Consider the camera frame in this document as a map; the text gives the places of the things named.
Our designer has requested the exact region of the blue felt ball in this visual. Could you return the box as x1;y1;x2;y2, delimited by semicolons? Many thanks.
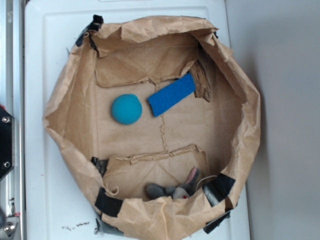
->
111;94;143;125

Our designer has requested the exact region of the blue sponge block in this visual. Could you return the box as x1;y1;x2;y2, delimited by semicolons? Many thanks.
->
147;73;196;117

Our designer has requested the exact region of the brown paper bag bin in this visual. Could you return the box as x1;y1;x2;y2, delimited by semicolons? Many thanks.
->
43;15;261;240

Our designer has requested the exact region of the grey plush mouse toy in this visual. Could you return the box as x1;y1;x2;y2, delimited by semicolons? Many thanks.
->
145;167;200;200

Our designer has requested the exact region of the white plastic tray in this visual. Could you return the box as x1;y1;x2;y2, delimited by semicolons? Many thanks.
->
24;0;249;240

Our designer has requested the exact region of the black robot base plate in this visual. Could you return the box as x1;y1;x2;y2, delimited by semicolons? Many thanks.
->
0;104;15;181

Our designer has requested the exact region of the silver metal rail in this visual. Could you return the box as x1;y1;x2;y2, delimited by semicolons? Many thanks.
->
0;0;27;240

